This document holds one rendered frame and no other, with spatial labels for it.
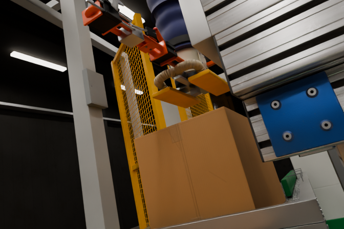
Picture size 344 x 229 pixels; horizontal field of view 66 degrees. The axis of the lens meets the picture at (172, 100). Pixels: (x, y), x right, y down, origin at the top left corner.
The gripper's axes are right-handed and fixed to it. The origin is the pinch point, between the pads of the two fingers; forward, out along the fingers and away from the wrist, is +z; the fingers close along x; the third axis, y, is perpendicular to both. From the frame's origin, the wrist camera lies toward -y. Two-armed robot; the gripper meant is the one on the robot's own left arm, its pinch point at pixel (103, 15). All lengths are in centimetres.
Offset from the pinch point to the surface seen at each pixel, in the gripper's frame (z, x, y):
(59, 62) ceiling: -273, 392, 312
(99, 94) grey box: -31, 95, 96
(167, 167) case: 46, 10, 33
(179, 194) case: 56, 7, 33
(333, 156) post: 57, -42, 89
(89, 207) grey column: 51, 111, 86
